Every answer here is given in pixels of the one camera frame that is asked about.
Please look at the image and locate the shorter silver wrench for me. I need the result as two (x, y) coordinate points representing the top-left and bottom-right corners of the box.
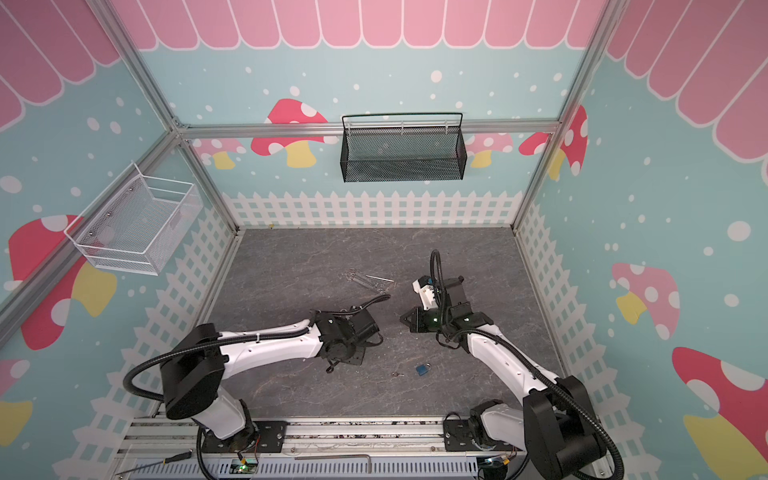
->
(346, 270), (380, 292)

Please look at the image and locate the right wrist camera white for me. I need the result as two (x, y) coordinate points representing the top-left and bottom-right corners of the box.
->
(412, 275), (438, 310)

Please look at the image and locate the metal hex key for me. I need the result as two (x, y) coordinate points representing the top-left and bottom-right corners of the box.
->
(364, 274), (395, 283)

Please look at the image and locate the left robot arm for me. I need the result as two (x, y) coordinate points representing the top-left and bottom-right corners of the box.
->
(123, 308), (383, 452)

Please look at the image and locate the screwdriver black handle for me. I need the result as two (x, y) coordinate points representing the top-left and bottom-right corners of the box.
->
(115, 450), (193, 477)

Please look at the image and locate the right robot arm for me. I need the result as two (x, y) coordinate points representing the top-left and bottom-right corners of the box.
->
(401, 276), (626, 479)

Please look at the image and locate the white wire mesh basket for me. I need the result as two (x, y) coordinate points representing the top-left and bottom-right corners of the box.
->
(64, 164), (204, 276)

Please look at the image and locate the longer silver wrench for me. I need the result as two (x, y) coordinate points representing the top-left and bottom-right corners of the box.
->
(345, 272), (386, 295)

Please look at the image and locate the black wire mesh basket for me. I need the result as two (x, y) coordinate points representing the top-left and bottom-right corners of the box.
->
(340, 112), (468, 183)

